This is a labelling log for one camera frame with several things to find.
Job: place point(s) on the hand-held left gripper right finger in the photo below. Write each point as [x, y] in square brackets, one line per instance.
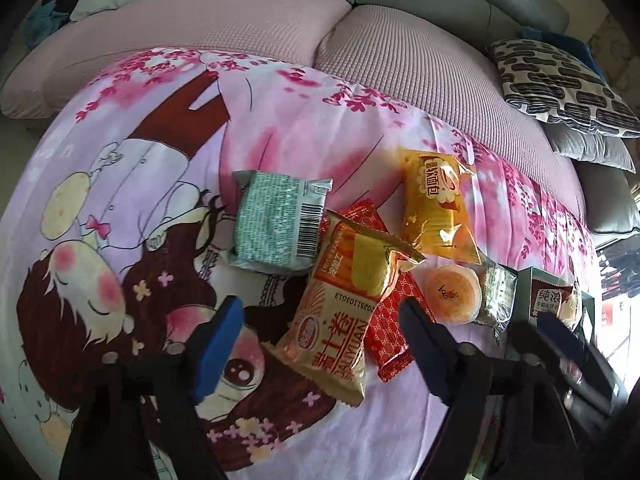
[425, 350]

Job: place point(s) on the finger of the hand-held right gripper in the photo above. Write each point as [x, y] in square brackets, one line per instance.
[557, 332]

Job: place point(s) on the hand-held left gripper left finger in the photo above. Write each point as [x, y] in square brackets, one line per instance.
[220, 350]

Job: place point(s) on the red patterned packet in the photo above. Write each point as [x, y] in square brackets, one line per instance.
[390, 330]

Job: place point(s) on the teal cardboard box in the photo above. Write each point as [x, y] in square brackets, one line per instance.
[522, 290]

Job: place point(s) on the round orange cake packet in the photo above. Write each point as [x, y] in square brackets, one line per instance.
[450, 295]

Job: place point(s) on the small green patterned packet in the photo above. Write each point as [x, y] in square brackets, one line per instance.
[495, 290]

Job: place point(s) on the orange roll cake packet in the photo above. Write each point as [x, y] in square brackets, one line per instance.
[335, 300]

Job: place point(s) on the teal white barcode packet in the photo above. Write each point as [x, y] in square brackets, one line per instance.
[270, 220]

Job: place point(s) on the yellow bread packet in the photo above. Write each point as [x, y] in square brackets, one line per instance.
[435, 205]

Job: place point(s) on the printed cartoon blanket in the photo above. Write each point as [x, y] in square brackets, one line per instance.
[150, 185]

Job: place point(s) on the black white patterned pillow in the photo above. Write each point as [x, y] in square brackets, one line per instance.
[560, 85]

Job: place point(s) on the pink sofa seat cushion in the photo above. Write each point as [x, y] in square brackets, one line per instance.
[175, 20]
[425, 60]

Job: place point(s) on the blue cloth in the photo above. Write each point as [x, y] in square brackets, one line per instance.
[575, 42]

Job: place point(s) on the teal cloth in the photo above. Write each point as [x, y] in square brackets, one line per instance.
[42, 22]

